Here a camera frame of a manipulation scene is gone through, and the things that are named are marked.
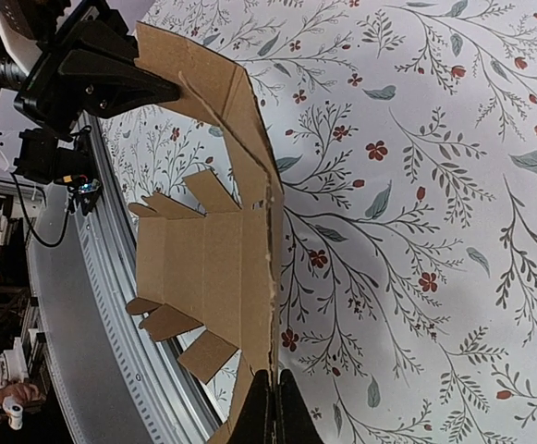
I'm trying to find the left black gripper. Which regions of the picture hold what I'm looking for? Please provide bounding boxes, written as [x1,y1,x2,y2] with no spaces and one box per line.
[14,1,180,134]

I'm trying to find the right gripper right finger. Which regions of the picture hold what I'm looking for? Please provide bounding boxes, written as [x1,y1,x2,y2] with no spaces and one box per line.
[275,369,323,444]

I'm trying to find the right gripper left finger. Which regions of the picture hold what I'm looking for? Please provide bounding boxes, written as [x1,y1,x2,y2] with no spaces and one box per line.
[233,370,273,444]

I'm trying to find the brown cardboard box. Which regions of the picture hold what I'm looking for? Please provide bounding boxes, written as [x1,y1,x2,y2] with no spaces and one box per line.
[126,23,283,443]

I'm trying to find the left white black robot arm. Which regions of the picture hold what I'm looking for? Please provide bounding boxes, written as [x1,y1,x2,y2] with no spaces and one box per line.
[0,1,180,183]

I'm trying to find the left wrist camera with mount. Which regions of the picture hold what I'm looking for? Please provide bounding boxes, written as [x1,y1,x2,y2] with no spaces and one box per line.
[0,1,78,74]

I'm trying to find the front aluminium rail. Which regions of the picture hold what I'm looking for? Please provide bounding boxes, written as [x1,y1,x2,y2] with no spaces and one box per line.
[28,116,220,443]

